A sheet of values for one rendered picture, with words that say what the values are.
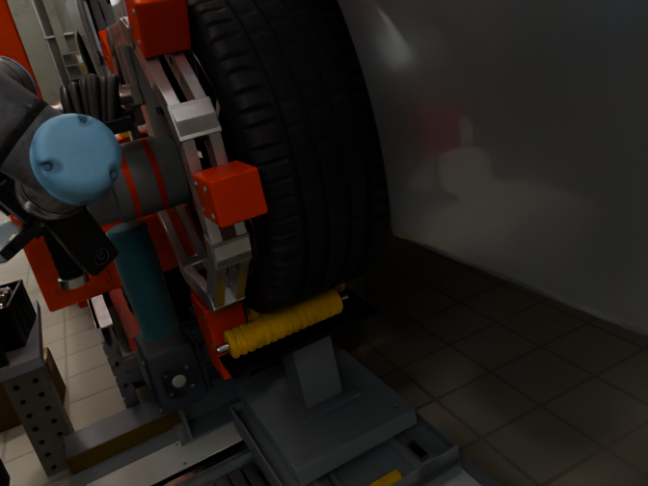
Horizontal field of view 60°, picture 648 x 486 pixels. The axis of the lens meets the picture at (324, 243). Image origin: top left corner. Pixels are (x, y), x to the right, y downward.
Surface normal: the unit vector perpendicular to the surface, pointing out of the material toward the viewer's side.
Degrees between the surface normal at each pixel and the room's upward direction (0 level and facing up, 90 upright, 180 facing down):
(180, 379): 90
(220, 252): 90
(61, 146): 74
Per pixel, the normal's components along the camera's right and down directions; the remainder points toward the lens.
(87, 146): 0.57, -0.11
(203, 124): 0.46, 0.24
